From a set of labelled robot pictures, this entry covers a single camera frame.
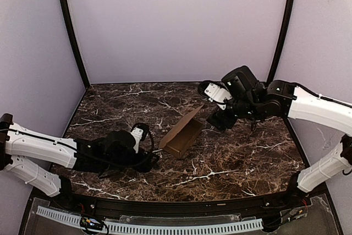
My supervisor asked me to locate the brown cardboard box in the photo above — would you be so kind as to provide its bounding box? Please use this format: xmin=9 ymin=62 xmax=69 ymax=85
xmin=159 ymin=105 xmax=204 ymax=159

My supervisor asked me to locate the left green circuit board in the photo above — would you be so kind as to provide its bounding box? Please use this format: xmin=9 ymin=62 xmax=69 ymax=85
xmin=79 ymin=217 xmax=104 ymax=230

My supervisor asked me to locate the white slotted cable duct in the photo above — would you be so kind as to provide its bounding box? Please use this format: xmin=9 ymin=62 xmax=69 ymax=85
xmin=36 ymin=206 xmax=263 ymax=234

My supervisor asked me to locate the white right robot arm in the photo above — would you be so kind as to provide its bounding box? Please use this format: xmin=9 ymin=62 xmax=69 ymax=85
xmin=198 ymin=65 xmax=351 ymax=194

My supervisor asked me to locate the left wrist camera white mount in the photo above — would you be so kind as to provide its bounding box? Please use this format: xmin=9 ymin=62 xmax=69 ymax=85
xmin=130 ymin=123 xmax=149 ymax=153

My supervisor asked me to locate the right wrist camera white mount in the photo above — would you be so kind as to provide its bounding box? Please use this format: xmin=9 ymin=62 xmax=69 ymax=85
xmin=197 ymin=80 xmax=233 ymax=110

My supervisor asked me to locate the black corner post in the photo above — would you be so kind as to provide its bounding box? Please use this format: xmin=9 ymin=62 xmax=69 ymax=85
xmin=266 ymin=0 xmax=294 ymax=85
xmin=59 ymin=0 xmax=90 ymax=90

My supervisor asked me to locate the right green circuit board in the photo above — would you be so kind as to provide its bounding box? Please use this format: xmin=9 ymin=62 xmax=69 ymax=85
xmin=281 ymin=207 xmax=307 ymax=222

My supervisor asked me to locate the green circuit board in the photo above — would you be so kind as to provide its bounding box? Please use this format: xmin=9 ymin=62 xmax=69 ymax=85
xmin=281 ymin=207 xmax=307 ymax=222
xmin=79 ymin=217 xmax=104 ymax=230

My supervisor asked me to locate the black right corner post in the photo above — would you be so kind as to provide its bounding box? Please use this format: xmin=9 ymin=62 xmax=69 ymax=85
xmin=266 ymin=0 xmax=294 ymax=85

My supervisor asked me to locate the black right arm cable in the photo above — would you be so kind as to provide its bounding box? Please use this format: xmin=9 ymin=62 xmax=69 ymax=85
xmin=296 ymin=83 xmax=352 ymax=109

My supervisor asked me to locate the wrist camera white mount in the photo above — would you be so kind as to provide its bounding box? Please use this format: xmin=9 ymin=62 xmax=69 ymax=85
xmin=197 ymin=80 xmax=233 ymax=110
xmin=130 ymin=123 xmax=149 ymax=153

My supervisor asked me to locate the black curved front rail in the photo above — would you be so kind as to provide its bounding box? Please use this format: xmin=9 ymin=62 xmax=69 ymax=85
xmin=30 ymin=176 xmax=331 ymax=232

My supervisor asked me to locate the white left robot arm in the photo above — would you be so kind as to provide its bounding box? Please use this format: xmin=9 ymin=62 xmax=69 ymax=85
xmin=1 ymin=113 xmax=160 ymax=197

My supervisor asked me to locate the black left corner post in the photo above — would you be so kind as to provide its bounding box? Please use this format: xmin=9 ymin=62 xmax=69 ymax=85
xmin=59 ymin=0 xmax=90 ymax=90

